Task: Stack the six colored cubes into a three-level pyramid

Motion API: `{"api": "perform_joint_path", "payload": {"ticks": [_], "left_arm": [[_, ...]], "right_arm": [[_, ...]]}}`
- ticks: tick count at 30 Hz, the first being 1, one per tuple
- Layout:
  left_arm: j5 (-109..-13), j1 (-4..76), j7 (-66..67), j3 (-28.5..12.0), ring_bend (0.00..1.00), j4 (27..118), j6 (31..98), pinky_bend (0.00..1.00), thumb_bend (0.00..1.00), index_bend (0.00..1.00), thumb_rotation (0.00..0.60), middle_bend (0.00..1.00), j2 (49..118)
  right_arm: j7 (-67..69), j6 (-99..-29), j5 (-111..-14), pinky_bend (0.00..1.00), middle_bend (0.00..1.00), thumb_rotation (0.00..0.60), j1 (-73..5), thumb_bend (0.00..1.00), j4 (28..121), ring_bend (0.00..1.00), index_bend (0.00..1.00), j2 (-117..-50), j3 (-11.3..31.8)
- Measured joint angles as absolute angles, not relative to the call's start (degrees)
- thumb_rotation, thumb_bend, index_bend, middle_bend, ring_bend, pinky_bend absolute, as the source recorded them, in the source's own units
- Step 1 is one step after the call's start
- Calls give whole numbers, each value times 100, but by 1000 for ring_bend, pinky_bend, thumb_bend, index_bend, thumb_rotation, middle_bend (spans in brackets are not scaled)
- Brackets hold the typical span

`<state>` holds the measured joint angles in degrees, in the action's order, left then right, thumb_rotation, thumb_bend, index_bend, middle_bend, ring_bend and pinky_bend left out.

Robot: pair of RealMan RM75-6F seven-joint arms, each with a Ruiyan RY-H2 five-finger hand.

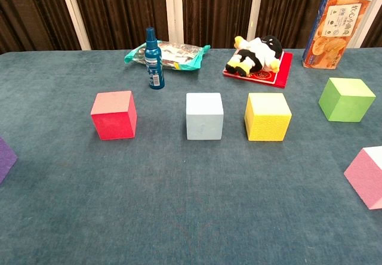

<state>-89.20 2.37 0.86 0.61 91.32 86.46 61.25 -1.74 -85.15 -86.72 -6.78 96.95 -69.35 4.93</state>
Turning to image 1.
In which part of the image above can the yellow foam cube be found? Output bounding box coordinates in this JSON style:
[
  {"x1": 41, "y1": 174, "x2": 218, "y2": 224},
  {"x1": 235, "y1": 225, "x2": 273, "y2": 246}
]
[{"x1": 244, "y1": 92, "x2": 292, "y2": 142}]

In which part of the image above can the red foam cube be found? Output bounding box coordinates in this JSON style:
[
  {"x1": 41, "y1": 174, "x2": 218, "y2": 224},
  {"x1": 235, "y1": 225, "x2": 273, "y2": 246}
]
[{"x1": 90, "y1": 90, "x2": 138, "y2": 141}]

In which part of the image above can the pink foam cube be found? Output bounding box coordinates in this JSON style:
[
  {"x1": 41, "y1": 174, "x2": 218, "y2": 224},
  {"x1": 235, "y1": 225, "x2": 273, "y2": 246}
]
[{"x1": 343, "y1": 146, "x2": 382, "y2": 211}]

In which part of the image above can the light blue foam cube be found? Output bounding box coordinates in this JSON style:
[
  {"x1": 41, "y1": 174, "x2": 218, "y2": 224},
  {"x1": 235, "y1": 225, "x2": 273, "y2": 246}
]
[{"x1": 185, "y1": 92, "x2": 224, "y2": 141}]

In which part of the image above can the blue spray bottle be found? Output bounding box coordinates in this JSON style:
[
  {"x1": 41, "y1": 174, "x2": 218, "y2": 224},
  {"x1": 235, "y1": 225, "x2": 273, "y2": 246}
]
[{"x1": 144, "y1": 27, "x2": 165, "y2": 91}]

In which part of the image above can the teal snack bag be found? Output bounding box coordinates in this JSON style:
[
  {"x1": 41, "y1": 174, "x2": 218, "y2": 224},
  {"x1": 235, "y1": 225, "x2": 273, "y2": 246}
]
[{"x1": 124, "y1": 40, "x2": 211, "y2": 72}]

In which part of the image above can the teal table mat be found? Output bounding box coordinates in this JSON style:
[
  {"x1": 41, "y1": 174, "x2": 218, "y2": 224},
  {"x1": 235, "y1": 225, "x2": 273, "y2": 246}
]
[{"x1": 0, "y1": 47, "x2": 382, "y2": 265}]

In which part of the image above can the black white plush penguin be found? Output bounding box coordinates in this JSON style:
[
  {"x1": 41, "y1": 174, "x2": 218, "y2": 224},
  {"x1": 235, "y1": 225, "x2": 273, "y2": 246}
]
[{"x1": 224, "y1": 35, "x2": 284, "y2": 77}]

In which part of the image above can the flat red gift box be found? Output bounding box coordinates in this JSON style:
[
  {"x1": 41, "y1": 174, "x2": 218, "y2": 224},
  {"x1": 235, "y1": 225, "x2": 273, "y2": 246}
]
[{"x1": 222, "y1": 51, "x2": 294, "y2": 89}]

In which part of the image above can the dark brown curtain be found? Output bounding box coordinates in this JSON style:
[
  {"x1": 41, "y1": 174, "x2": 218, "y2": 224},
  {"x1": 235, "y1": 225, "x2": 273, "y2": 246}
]
[{"x1": 0, "y1": 0, "x2": 382, "y2": 56}]

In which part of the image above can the green foam cube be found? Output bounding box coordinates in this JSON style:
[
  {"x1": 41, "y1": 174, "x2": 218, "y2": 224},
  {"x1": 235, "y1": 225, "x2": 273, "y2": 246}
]
[{"x1": 318, "y1": 77, "x2": 377, "y2": 123}]

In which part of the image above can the blue orange biscuit box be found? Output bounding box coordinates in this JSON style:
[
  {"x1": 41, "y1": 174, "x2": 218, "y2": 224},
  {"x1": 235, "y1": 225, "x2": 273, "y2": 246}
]
[{"x1": 301, "y1": 0, "x2": 372, "y2": 70}]

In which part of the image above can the purple foam cube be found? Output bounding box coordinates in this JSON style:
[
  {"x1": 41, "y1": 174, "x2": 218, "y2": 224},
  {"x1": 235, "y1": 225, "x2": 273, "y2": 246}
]
[{"x1": 0, "y1": 136, "x2": 19, "y2": 185}]

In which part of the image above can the white frame post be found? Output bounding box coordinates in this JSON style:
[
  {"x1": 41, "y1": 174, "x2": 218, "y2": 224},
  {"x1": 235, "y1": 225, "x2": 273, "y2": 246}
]
[
  {"x1": 352, "y1": 0, "x2": 382, "y2": 48},
  {"x1": 247, "y1": 0, "x2": 264, "y2": 42},
  {"x1": 57, "y1": 0, "x2": 92, "y2": 51},
  {"x1": 164, "y1": 0, "x2": 183, "y2": 44}
]

